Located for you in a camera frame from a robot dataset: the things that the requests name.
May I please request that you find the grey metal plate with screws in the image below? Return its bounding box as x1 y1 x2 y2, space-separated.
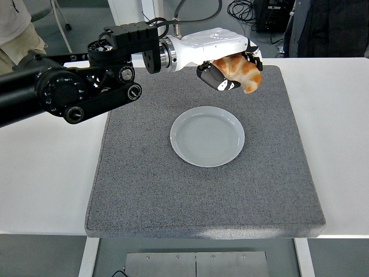
124 251 270 277

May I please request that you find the chair with caster leg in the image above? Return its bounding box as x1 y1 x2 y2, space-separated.
27 0 76 55

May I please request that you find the grey speckled mat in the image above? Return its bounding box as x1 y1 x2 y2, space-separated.
85 65 326 239

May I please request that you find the round grey plate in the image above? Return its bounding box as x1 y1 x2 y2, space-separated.
170 106 246 168

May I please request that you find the black cable bundle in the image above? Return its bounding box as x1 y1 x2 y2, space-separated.
227 0 260 32

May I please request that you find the black equipment box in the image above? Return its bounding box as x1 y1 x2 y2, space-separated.
253 0 296 33

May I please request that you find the person in light clothes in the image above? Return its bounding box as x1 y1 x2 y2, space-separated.
0 0 47 74

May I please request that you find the white table leg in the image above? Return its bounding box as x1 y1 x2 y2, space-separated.
78 235 100 277
293 238 317 277

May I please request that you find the white cabinet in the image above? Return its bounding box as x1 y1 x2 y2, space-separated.
108 0 165 29

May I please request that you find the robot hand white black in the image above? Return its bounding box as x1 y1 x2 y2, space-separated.
169 27 264 92

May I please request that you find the person in dark clothes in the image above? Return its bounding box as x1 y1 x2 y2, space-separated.
284 0 369 58

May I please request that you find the golden croissant bread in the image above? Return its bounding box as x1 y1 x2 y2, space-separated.
212 55 262 94

